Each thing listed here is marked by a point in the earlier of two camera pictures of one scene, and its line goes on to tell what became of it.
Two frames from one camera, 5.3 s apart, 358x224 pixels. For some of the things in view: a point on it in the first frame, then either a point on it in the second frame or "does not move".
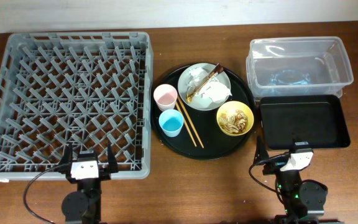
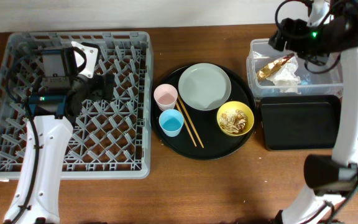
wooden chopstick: [190, 122] does not move
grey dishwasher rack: [91, 91] does not move
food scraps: [235, 122] does not move
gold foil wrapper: [209, 76] to [270, 68]
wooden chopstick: [186, 126] does not move
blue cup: [171, 122] does not move
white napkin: [195, 76] to [288, 80]
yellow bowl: [235, 118] does not move
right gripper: [274, 165] to [297, 28]
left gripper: [104, 173] to [97, 93]
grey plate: [204, 86] does not move
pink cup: [165, 96] does not move
